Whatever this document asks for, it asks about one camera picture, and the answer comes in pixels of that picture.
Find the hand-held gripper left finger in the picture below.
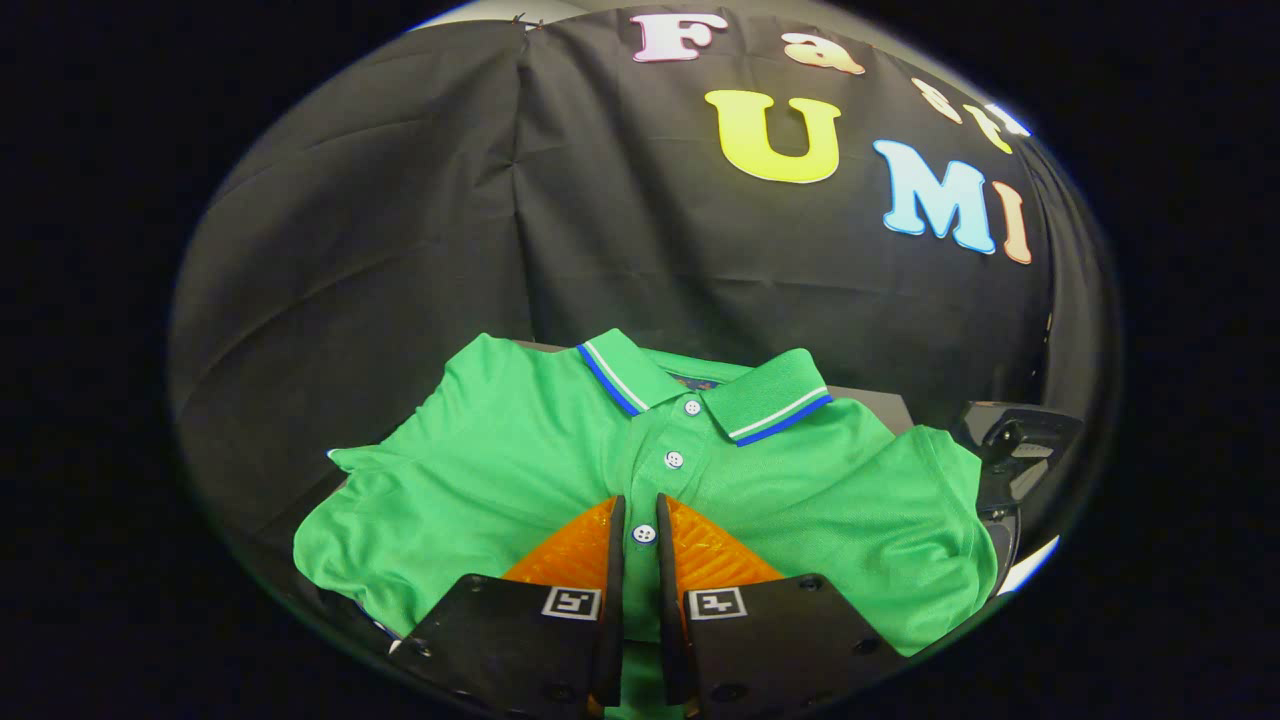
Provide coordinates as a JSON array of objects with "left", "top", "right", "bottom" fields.
[{"left": 388, "top": 494, "right": 628, "bottom": 720}]

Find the green polo shirt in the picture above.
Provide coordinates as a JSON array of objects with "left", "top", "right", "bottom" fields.
[{"left": 293, "top": 328, "right": 999, "bottom": 720}]

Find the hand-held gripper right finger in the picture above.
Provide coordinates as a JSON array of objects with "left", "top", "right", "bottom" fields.
[{"left": 655, "top": 493, "right": 907, "bottom": 720}]

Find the dark cabinet with beige door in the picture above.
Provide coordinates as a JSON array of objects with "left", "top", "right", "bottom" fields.
[{"left": 510, "top": 338, "right": 913, "bottom": 437}]

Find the black backdrop cloth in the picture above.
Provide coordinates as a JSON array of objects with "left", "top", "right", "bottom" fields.
[{"left": 168, "top": 8, "right": 1121, "bottom": 561}]

